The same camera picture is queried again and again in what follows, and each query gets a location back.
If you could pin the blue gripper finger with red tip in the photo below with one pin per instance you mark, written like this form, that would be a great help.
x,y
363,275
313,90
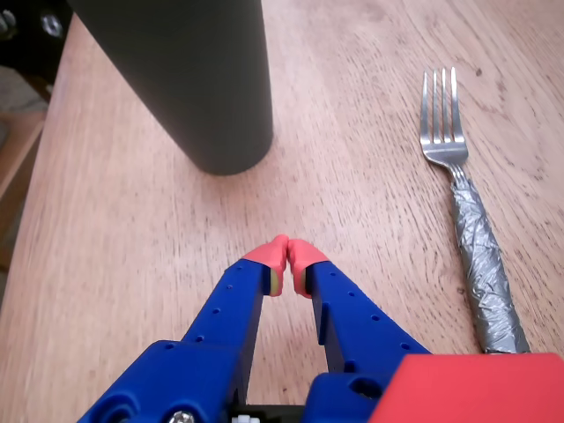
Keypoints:
x,y
352,321
220,317

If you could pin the gray cylindrical glass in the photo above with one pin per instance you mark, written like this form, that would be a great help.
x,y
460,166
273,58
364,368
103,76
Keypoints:
x,y
198,75

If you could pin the black bolted bracket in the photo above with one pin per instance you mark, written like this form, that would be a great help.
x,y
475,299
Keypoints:
x,y
26,44

